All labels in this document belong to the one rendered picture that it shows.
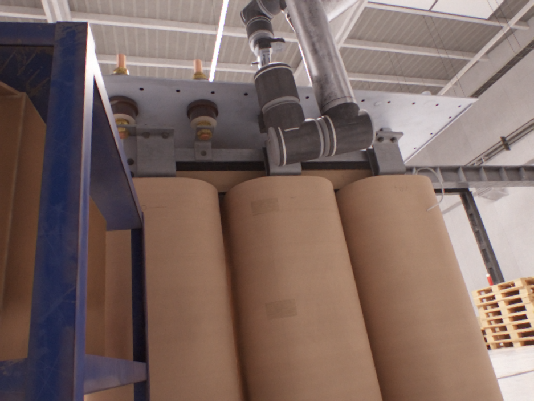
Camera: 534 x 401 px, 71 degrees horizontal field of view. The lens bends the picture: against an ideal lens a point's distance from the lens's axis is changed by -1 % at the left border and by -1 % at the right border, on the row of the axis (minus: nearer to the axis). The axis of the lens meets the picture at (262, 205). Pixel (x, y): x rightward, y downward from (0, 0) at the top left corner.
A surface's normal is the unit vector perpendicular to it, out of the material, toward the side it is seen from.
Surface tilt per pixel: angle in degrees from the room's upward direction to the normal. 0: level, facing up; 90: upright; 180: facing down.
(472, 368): 90
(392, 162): 90
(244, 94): 180
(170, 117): 180
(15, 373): 90
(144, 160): 90
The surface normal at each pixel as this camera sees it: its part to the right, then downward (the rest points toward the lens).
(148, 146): 0.25, -0.40
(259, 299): -0.46, -0.27
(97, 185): 0.15, 0.92
